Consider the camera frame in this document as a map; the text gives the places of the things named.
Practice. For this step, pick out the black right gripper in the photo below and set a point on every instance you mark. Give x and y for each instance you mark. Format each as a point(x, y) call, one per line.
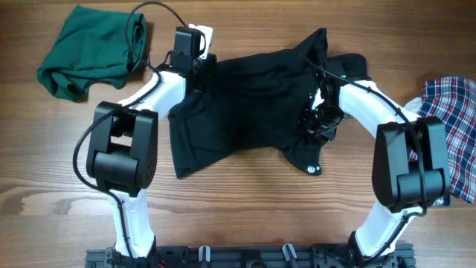
point(318, 138)

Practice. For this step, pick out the black garment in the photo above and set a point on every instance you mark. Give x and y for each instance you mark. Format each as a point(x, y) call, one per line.
point(262, 100)

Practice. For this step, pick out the green cloth bag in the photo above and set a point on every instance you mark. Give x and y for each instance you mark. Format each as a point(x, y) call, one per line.
point(94, 46)

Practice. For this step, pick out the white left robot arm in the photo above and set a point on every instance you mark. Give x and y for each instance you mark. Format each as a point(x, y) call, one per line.
point(123, 147)

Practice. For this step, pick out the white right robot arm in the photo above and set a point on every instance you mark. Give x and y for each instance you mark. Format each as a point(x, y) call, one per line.
point(410, 161)

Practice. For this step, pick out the white cloth piece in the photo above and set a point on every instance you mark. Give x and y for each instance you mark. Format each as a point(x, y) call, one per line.
point(414, 105)

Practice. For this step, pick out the plaid checkered cloth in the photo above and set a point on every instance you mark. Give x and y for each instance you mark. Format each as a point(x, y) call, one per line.
point(452, 100)

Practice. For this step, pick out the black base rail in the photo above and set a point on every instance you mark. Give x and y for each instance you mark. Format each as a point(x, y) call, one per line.
point(318, 255)

